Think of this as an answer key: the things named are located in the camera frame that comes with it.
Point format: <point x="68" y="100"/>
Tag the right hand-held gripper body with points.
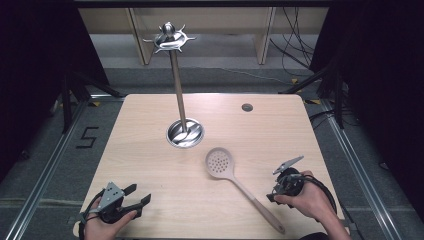
<point x="288" y="182"/>

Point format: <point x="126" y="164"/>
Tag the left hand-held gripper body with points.
<point x="111" y="196"/>

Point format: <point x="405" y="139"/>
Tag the person's right hand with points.
<point x="308" y="200"/>

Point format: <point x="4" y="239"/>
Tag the person's left hand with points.
<point x="101" y="229"/>

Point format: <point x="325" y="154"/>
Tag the beige slotted spoon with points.
<point x="220" y="164"/>

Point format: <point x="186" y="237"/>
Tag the metal utensil stand with hooks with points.
<point x="180" y="100"/>

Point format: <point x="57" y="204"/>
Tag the black tripod stand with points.
<point x="333" y="83"/>
<point x="71" y="93"/>

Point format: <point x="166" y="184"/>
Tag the dark curtain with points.
<point x="30" y="66"/>
<point x="390" y="83"/>

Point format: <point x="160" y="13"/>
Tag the aluminium floor rail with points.
<point x="358" y="173"/>
<point x="43" y="176"/>

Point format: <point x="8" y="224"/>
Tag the light wooden shelf frame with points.
<point x="200" y="20"/>

